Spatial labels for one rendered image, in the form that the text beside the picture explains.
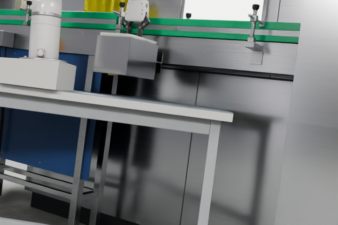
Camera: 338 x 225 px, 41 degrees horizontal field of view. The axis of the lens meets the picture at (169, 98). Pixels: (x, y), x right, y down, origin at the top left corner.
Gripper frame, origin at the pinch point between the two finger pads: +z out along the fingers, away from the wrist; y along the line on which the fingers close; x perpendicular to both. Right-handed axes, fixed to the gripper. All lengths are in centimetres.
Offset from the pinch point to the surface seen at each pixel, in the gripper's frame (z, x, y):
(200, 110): 29, 10, -41
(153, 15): -14.2, -30.1, 9.7
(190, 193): 71, -32, -22
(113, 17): -7.7, -4.5, 15.7
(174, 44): 2.4, -11.7, -14.4
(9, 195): 104, -44, 110
